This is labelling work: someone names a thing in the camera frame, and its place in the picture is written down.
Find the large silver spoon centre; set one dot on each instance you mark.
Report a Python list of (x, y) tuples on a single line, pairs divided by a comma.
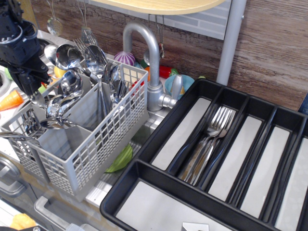
[(96, 62)]

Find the light green toy ball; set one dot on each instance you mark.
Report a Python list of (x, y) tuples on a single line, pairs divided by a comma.
[(42, 89)]

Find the light wooden shelf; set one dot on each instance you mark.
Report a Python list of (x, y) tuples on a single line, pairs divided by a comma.
[(164, 7)]

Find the yellow toy bottom left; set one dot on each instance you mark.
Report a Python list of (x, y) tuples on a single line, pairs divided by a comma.
[(22, 221)]

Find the hanging slotted spatula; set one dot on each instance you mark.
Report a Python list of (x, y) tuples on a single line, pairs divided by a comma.
[(87, 35)]

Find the black stove burner coil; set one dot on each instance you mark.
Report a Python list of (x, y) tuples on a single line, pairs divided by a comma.
[(42, 43)]

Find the large silver serving spoon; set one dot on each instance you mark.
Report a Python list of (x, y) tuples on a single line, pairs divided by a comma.
[(70, 57)]

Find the grey metal faucet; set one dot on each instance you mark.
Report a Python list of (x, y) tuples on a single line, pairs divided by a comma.
[(156, 98)]

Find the stack of forks in tray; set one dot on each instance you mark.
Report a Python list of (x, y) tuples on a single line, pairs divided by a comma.
[(220, 124)]

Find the silver spoon cluster middle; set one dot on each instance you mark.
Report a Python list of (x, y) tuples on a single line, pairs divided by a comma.
[(71, 86)]

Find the yellow toy fruit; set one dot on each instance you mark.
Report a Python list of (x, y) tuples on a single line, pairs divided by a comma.
[(58, 72)]

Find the purple toy onion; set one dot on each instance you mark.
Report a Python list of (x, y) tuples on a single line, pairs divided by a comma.
[(125, 57)]

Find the light blue toy cup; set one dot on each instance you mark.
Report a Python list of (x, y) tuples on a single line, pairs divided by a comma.
[(181, 84)]

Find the hanging perforated skimmer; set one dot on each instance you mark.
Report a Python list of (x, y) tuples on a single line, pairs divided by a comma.
[(54, 26)]

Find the black cutlery tray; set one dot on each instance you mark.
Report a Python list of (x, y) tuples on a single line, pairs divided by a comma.
[(255, 180)]

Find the green toy leaf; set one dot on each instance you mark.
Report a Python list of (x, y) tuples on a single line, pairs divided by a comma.
[(122, 160)]

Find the orange toy carrot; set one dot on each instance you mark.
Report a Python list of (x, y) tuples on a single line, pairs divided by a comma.
[(12, 100)]

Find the green toy cabbage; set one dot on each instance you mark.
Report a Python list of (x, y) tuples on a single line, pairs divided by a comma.
[(7, 73)]

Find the grey metal pole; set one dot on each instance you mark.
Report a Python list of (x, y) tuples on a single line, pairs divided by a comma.
[(236, 16)]

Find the cutlery bundle right compartment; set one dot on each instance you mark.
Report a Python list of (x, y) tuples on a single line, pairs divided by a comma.
[(117, 85)]

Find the red toy pepper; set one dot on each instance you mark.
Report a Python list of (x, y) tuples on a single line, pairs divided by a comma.
[(166, 71)]

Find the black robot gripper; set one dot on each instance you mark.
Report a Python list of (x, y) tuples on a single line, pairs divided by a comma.
[(20, 48)]

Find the grey plastic cutlery basket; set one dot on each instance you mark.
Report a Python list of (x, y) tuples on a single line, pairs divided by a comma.
[(73, 159)]

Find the forks in front compartment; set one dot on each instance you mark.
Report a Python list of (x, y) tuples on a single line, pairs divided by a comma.
[(31, 124)]

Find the silver spoon lying front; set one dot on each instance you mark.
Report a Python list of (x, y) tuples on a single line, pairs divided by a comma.
[(57, 123)]

